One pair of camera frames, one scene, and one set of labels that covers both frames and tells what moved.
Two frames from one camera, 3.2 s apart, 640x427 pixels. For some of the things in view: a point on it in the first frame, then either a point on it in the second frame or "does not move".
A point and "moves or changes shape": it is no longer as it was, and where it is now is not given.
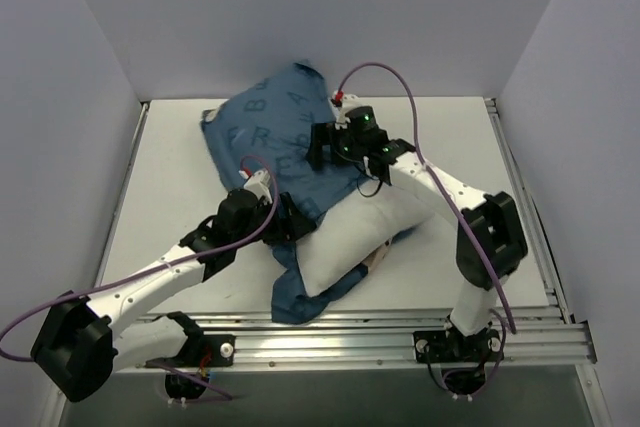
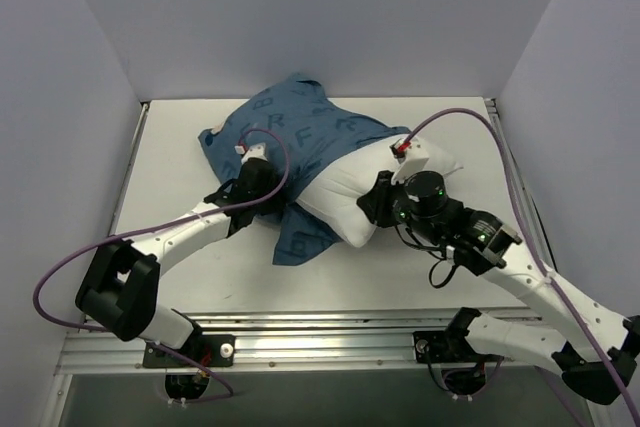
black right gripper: x=322 y=142 -> x=379 y=201
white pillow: x=351 y=230 -> x=333 y=196
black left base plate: x=201 y=351 does not move
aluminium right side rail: x=535 y=228 does not move
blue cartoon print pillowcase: x=264 y=130 moves or changes shape
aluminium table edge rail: x=121 y=192 does not move
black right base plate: x=442 y=346 does not move
